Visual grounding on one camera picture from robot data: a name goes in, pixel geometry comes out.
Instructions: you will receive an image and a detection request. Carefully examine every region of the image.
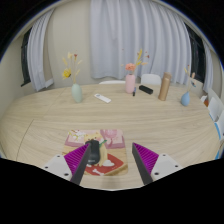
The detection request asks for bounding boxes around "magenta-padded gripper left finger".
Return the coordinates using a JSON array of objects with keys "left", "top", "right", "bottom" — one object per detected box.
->
[{"left": 41, "top": 142, "right": 92, "bottom": 186}]

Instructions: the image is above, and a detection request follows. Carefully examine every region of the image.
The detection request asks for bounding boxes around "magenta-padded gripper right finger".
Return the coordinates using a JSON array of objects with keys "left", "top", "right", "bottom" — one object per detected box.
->
[{"left": 131, "top": 142, "right": 184, "bottom": 186}]

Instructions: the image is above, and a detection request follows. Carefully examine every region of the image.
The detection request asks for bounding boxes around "black computer mouse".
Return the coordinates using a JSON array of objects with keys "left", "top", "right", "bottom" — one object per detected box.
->
[{"left": 84, "top": 139, "right": 102, "bottom": 166}]

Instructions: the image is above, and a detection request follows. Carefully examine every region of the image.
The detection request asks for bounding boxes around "cartoon print mouse pad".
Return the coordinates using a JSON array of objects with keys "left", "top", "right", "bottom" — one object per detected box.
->
[{"left": 62, "top": 128, "right": 129, "bottom": 177}]

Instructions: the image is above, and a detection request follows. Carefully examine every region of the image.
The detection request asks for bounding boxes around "green vase with yellow flowers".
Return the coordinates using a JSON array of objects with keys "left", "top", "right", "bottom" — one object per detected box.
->
[{"left": 61, "top": 51, "right": 84, "bottom": 104}]

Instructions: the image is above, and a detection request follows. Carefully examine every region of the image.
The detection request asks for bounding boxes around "white remote control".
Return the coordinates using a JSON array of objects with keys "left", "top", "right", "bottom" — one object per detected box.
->
[{"left": 93, "top": 93, "right": 112, "bottom": 104}]

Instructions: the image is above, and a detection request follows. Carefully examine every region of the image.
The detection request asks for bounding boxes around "small black box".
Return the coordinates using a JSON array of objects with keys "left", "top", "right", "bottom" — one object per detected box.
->
[{"left": 138, "top": 84, "right": 154, "bottom": 95}]

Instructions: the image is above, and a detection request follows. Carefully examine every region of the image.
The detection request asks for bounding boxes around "blue vase with dried flowers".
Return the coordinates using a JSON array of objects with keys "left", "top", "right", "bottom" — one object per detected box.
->
[{"left": 180, "top": 64, "right": 197, "bottom": 108}]

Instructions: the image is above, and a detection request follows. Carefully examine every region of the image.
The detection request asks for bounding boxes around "gold drink bottle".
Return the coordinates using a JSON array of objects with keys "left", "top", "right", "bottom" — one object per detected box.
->
[{"left": 157, "top": 72, "right": 173, "bottom": 102}]

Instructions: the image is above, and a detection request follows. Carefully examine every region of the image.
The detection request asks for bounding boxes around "pink vase with orange flower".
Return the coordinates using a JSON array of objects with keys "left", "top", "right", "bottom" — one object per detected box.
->
[{"left": 121, "top": 49, "right": 150, "bottom": 95}]

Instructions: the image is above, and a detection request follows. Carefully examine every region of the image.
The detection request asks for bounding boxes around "narrow white curtain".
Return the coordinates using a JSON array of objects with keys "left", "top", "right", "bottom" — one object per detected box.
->
[
  {"left": 26, "top": 9, "right": 56, "bottom": 93},
  {"left": 202, "top": 39, "right": 214, "bottom": 94}
]

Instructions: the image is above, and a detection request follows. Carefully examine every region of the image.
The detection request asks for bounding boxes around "dark window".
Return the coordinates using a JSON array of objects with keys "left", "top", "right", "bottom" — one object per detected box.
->
[
  {"left": 184, "top": 23, "right": 205, "bottom": 84},
  {"left": 20, "top": 28, "right": 33, "bottom": 87}
]

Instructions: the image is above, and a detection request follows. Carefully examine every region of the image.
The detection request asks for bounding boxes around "wide white curtain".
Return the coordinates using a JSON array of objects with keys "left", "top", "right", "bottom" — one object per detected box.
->
[{"left": 89, "top": 0, "right": 193, "bottom": 86}]

